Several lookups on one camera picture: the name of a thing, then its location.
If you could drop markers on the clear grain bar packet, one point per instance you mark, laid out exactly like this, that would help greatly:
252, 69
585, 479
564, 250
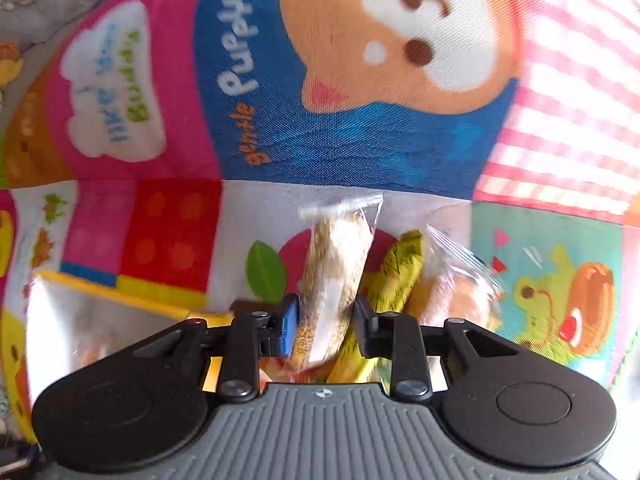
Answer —
330, 280

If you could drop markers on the grey printed cloth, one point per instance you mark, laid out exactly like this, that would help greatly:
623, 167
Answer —
35, 5

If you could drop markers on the colourful printed play mat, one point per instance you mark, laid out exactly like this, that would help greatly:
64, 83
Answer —
350, 140

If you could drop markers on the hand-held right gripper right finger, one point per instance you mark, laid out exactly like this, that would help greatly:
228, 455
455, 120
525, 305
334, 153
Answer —
369, 334

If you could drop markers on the yellow cardboard box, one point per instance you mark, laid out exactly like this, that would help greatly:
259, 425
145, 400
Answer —
55, 320

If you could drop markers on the yellow snack packet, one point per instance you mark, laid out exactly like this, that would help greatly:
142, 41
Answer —
397, 267

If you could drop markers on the clear bread packet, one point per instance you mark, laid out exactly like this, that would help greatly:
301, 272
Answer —
452, 292

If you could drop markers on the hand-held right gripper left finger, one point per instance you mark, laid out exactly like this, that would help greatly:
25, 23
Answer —
289, 327

